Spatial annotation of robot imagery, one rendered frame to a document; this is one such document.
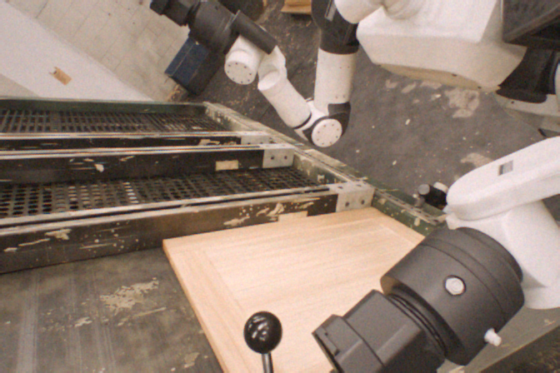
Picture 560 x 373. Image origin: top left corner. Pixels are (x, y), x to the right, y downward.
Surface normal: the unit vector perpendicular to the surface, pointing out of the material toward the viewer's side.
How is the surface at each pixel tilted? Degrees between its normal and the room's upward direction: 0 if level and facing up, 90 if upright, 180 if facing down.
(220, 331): 56
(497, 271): 49
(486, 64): 102
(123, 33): 90
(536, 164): 38
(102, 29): 90
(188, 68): 90
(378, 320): 23
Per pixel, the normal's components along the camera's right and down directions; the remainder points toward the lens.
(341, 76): 0.28, 0.61
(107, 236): 0.51, 0.35
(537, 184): -0.49, 0.42
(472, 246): -0.28, -0.66
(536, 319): 0.11, -0.93
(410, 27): -0.82, -0.11
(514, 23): -0.97, -0.07
